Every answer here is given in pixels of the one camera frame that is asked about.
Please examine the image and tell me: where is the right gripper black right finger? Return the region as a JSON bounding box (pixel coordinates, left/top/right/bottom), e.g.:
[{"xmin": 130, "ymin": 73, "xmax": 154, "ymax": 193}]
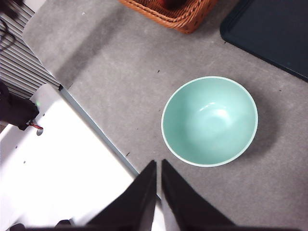
[{"xmin": 160, "ymin": 158, "xmax": 238, "ymax": 227}]

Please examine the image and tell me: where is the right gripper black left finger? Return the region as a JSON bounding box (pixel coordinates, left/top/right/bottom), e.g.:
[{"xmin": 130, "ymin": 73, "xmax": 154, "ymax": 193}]
[{"xmin": 88, "ymin": 160, "xmax": 157, "ymax": 227}]

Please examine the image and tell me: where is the teal ceramic bowl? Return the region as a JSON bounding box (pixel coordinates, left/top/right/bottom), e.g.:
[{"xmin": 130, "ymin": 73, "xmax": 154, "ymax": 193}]
[{"xmin": 161, "ymin": 76, "xmax": 259, "ymax": 167}]

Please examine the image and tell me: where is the dark red plum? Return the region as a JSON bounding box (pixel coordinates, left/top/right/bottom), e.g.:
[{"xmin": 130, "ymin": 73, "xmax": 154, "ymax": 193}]
[{"xmin": 160, "ymin": 0, "xmax": 192, "ymax": 11}]

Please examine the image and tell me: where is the grey ribbed panel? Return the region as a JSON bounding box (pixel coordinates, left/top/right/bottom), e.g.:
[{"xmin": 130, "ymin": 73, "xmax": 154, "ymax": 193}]
[{"xmin": 0, "ymin": 0, "xmax": 62, "ymax": 99}]

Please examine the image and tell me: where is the brown wicker basket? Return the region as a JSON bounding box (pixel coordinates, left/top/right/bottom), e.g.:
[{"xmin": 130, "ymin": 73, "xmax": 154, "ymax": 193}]
[{"xmin": 117, "ymin": 0, "xmax": 218, "ymax": 34}]

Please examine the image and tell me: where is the black rectangular tray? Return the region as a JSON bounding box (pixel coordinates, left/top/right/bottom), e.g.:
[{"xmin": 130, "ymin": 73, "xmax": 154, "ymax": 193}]
[{"xmin": 220, "ymin": 0, "xmax": 308, "ymax": 84}]

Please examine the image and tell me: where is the thin red cable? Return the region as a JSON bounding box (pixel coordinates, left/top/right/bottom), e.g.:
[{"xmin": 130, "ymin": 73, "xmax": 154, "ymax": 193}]
[{"xmin": 28, "ymin": 121, "xmax": 44, "ymax": 130}]

